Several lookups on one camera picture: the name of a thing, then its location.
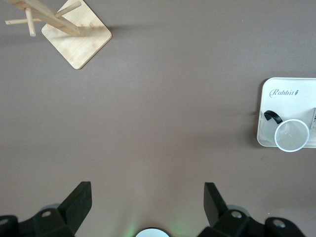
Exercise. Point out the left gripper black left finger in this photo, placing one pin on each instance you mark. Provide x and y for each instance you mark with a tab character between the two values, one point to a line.
71	214

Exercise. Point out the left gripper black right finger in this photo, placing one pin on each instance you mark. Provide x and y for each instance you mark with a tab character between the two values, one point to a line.
217	217

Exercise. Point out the cream tray with Rabbit print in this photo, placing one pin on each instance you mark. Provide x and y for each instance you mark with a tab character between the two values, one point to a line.
284	103

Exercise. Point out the wooden cup hanging rack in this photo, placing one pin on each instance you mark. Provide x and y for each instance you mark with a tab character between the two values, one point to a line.
76	47

